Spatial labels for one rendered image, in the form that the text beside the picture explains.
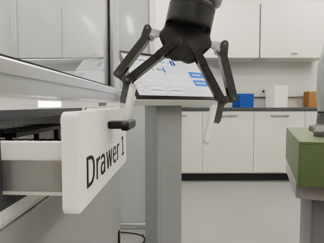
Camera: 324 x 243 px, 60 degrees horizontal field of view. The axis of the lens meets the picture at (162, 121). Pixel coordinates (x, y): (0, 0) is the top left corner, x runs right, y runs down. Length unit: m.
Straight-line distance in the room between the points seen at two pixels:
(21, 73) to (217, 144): 3.17
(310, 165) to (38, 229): 0.53
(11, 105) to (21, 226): 0.15
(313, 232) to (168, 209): 0.87
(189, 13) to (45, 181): 0.30
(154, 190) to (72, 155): 1.18
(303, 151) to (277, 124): 2.98
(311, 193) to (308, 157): 0.10
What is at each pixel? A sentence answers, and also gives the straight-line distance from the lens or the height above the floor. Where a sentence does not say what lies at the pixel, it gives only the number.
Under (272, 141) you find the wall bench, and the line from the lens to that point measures 3.65.
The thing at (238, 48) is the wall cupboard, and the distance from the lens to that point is 3.91.
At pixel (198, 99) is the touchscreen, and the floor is 0.96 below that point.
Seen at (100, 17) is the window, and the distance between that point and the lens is 0.86.
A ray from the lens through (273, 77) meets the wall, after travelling 4.40.
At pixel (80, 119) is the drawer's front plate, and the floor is 0.92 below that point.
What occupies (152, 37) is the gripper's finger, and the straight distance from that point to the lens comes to 0.47.
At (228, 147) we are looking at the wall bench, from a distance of 3.50.
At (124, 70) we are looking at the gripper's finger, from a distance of 0.46.
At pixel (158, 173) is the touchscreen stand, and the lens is 1.43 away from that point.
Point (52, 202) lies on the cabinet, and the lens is 0.49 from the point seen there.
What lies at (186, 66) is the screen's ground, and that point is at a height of 1.15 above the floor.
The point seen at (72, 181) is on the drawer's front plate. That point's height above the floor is 0.86.
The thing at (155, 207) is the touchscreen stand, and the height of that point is 0.42.
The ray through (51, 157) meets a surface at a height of 0.88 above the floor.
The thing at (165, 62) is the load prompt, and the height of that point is 1.16.
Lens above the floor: 0.94
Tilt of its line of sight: 3 degrees down
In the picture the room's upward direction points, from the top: straight up
